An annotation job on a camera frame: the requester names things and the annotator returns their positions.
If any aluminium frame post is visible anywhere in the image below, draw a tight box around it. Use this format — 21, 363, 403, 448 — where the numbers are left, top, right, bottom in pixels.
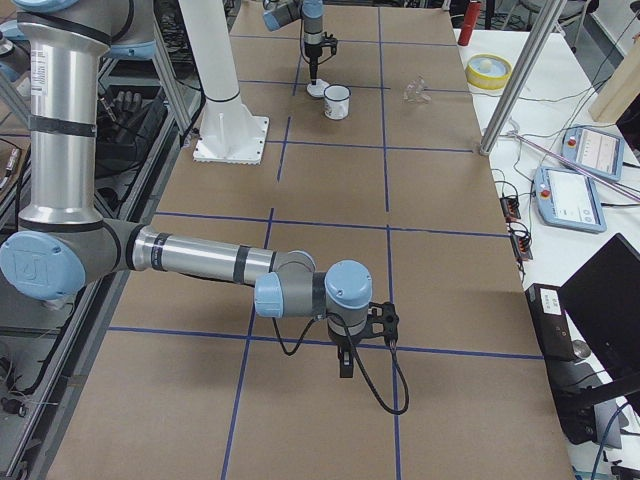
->
479, 0, 567, 156

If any blue teach pendant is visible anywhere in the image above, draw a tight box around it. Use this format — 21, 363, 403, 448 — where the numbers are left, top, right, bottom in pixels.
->
562, 126, 624, 182
534, 166, 607, 233

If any near blue teach pendant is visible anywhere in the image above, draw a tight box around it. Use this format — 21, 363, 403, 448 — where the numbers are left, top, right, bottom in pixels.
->
534, 166, 607, 233

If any black monitor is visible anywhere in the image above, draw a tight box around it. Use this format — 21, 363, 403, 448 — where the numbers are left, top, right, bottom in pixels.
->
559, 233, 639, 410

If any yellow tape roll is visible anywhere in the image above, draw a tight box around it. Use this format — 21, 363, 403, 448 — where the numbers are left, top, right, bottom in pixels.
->
465, 53, 512, 90

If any far blue teach pendant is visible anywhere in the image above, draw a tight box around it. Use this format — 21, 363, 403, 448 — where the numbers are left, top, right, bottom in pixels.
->
562, 126, 624, 182

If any black computer box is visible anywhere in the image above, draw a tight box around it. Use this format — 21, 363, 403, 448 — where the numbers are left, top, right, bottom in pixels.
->
526, 284, 632, 449

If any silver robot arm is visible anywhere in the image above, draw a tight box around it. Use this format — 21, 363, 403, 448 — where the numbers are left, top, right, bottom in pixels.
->
1, 1, 373, 377
263, 0, 324, 88

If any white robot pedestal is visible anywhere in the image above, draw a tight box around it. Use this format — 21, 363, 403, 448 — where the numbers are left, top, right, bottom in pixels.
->
179, 0, 269, 165

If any white enamel mug blue rim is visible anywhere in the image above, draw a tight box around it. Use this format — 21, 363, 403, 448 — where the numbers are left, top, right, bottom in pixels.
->
323, 84, 351, 121

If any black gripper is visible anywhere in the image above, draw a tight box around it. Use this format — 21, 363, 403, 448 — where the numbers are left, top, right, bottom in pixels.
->
328, 328, 373, 378
304, 43, 323, 86

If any white ceramic lid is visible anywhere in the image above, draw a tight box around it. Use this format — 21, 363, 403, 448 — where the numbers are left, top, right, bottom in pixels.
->
306, 78, 331, 99

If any red bottle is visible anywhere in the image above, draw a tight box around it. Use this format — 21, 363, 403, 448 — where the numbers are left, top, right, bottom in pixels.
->
457, 0, 482, 46

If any metal grabber stick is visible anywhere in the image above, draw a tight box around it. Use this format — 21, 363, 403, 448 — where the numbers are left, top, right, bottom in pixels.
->
505, 130, 640, 205

